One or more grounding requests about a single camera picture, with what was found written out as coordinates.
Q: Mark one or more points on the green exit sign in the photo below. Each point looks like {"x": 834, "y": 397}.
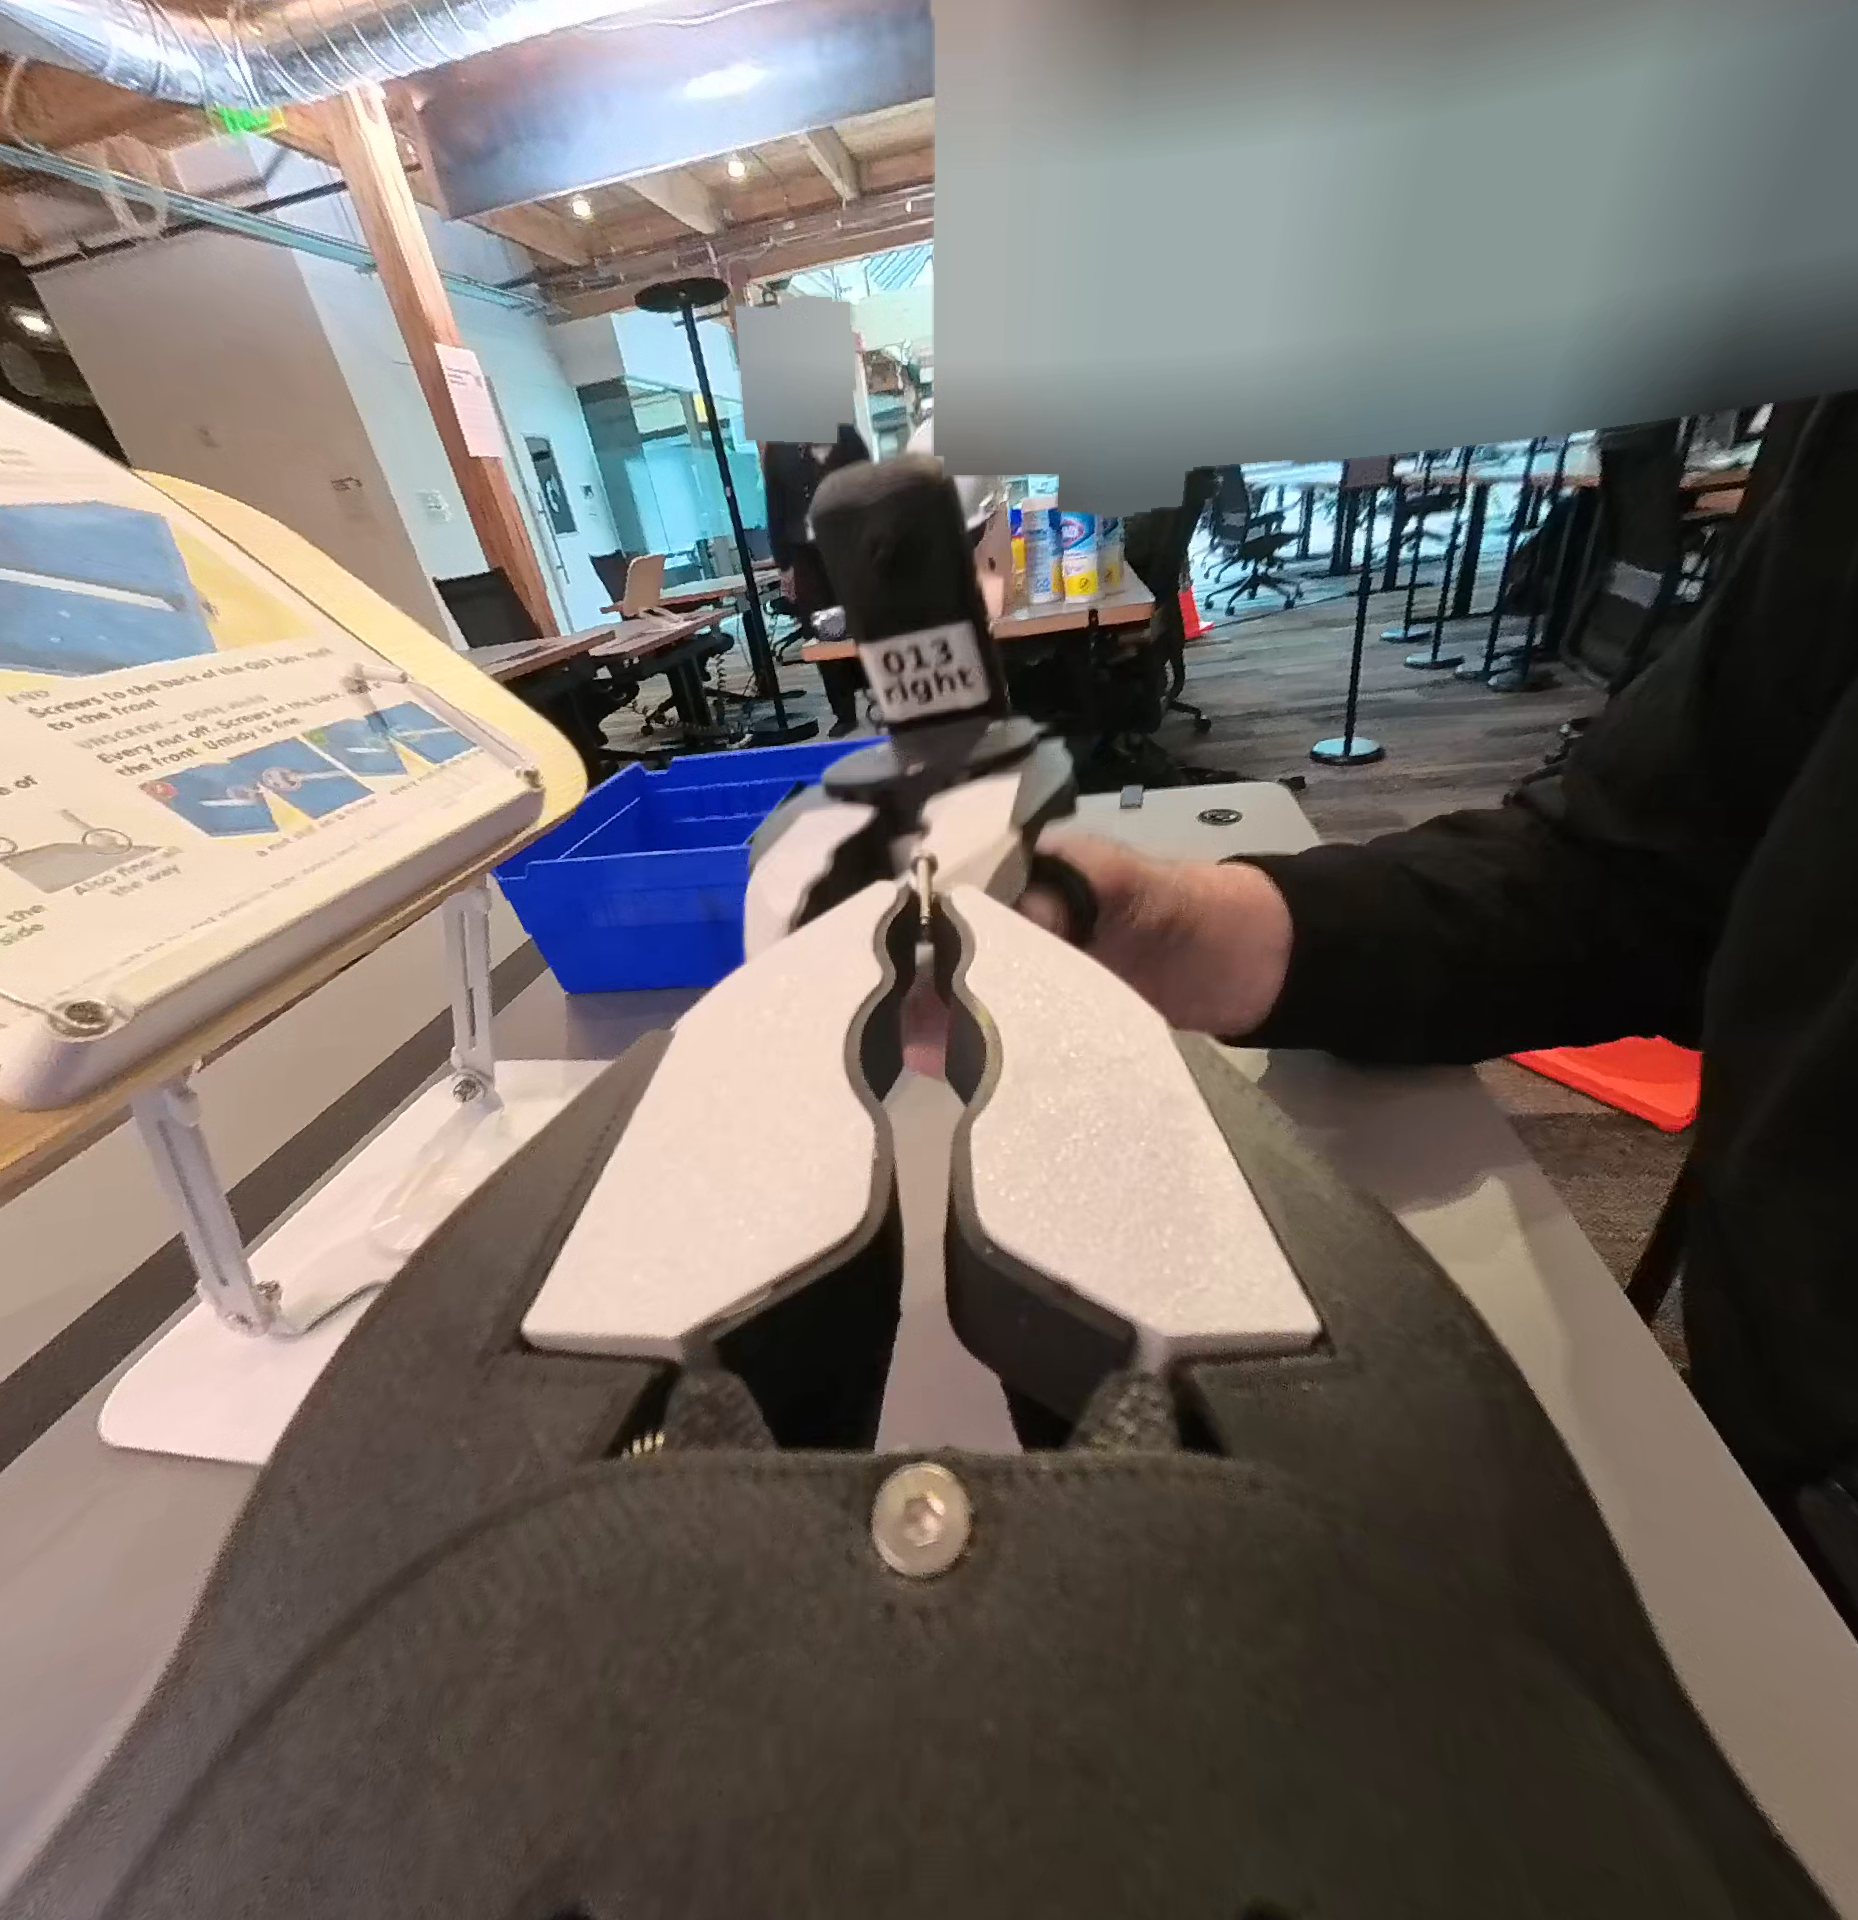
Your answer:
{"x": 247, "y": 118}

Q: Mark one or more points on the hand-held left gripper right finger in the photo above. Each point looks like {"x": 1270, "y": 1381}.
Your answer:
{"x": 1124, "y": 1171}

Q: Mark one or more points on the wooden instruction board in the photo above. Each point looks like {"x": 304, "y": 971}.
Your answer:
{"x": 195, "y": 749}

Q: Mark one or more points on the black office chair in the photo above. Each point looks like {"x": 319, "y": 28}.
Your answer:
{"x": 1253, "y": 543}
{"x": 487, "y": 608}

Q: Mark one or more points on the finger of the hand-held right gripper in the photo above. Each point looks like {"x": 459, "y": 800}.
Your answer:
{"x": 1011, "y": 826}
{"x": 795, "y": 885}

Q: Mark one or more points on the row of black stanchion posts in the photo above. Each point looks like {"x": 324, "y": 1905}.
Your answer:
{"x": 1345, "y": 749}

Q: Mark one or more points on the tan wooden chair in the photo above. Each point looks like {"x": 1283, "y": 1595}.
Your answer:
{"x": 645, "y": 577}

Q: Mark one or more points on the blue plastic bin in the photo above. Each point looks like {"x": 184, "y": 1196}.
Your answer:
{"x": 628, "y": 900}

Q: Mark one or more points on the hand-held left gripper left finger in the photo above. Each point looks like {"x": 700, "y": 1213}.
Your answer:
{"x": 720, "y": 1154}

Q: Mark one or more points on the person's right hand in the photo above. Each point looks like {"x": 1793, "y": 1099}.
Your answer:
{"x": 1184, "y": 929}

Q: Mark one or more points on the white board stand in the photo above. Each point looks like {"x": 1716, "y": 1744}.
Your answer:
{"x": 195, "y": 1393}

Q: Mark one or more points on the microphone boom with black windscreen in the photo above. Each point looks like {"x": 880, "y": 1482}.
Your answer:
{"x": 685, "y": 293}

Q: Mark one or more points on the white paper notice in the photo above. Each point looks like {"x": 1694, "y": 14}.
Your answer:
{"x": 469, "y": 398}

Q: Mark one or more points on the orange traffic cone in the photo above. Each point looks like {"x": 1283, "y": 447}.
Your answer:
{"x": 1194, "y": 616}
{"x": 1619, "y": 1079}

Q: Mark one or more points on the person's right forearm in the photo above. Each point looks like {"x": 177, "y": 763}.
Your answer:
{"x": 1470, "y": 945}

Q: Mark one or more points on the wooden desk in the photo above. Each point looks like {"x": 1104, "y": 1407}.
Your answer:
{"x": 1110, "y": 610}

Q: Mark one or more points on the wooden support post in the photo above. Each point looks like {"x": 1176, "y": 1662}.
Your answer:
{"x": 418, "y": 330}

